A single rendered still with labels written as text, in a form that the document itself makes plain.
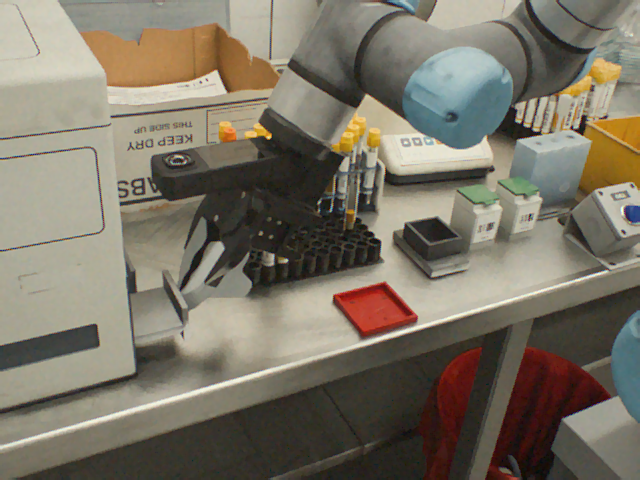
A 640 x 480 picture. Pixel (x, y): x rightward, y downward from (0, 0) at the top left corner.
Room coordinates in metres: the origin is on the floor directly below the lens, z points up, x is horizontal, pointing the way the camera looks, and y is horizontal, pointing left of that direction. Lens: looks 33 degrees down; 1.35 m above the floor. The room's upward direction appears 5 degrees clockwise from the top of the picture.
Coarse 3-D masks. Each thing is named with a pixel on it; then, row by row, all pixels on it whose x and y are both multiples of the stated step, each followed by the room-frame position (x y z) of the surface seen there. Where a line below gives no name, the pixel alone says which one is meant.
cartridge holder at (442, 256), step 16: (416, 224) 0.75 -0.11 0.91; (432, 224) 0.76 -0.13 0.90; (400, 240) 0.74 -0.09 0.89; (416, 240) 0.72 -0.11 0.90; (432, 240) 0.74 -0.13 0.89; (448, 240) 0.71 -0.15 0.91; (416, 256) 0.71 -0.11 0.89; (432, 256) 0.70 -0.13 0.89; (448, 256) 0.71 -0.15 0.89; (464, 256) 0.71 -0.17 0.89; (432, 272) 0.68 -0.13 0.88; (448, 272) 0.69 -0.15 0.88
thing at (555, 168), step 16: (528, 144) 0.86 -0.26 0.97; (544, 144) 0.87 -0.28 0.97; (560, 144) 0.87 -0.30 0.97; (576, 144) 0.88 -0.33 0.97; (512, 160) 0.87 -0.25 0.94; (528, 160) 0.85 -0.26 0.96; (544, 160) 0.85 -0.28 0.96; (560, 160) 0.86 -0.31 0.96; (576, 160) 0.88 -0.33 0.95; (512, 176) 0.87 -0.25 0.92; (528, 176) 0.84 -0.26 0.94; (544, 176) 0.85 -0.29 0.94; (560, 176) 0.87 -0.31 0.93; (576, 176) 0.89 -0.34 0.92; (544, 192) 0.86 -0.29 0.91; (560, 192) 0.87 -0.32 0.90; (576, 192) 0.89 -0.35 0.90; (544, 208) 0.86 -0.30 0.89; (560, 208) 0.86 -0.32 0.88
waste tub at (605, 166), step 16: (592, 128) 0.95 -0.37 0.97; (608, 128) 0.98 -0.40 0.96; (624, 128) 0.99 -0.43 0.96; (592, 144) 0.94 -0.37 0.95; (608, 144) 0.92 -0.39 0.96; (624, 144) 0.89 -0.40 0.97; (592, 160) 0.93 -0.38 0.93; (608, 160) 0.91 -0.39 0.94; (624, 160) 0.89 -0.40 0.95; (592, 176) 0.93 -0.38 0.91; (608, 176) 0.90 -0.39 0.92; (624, 176) 0.88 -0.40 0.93
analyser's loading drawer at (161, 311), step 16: (160, 288) 0.56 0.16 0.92; (176, 288) 0.54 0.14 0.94; (144, 304) 0.54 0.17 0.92; (160, 304) 0.54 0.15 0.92; (176, 304) 0.53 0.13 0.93; (144, 320) 0.51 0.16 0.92; (160, 320) 0.51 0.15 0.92; (176, 320) 0.52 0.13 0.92; (144, 336) 0.49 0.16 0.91; (160, 336) 0.50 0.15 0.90
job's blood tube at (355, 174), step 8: (352, 168) 0.74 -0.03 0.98; (352, 176) 0.73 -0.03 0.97; (360, 176) 0.73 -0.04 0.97; (352, 184) 0.73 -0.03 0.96; (352, 192) 0.73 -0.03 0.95; (352, 200) 0.73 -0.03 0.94; (352, 208) 0.73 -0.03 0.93; (352, 216) 0.73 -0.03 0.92; (344, 224) 0.73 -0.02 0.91; (352, 224) 0.73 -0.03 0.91
